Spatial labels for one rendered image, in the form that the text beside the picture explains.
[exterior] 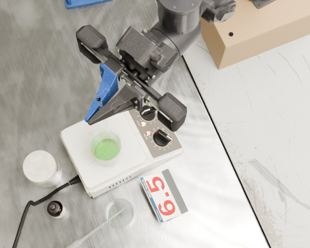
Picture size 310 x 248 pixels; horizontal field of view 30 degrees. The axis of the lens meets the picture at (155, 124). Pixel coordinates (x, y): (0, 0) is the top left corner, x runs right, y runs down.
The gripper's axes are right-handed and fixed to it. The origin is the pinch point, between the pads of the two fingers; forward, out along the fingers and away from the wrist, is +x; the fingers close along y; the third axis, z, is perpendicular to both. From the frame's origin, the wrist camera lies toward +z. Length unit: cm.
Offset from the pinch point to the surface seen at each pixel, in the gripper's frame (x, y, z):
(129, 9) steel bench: -25.2, -19.6, -34.1
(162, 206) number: 1.0, 12.9, -32.0
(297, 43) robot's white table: -43, 11, -34
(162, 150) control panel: -6.4, 6.2, -29.3
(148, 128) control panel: -7.8, 1.4, -29.0
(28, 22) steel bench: -9.0, -33.1, -34.5
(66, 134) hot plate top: 3.7, -8.2, -26.0
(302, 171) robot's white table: -22.5, 28.3, -34.2
